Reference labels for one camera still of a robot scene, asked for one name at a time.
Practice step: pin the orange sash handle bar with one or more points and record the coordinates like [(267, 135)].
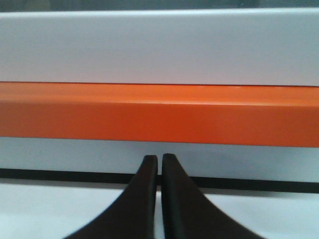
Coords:
[(244, 115)]

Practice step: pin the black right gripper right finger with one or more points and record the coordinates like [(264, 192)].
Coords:
[(188, 214)]

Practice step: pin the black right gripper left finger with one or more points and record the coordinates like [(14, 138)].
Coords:
[(131, 215)]

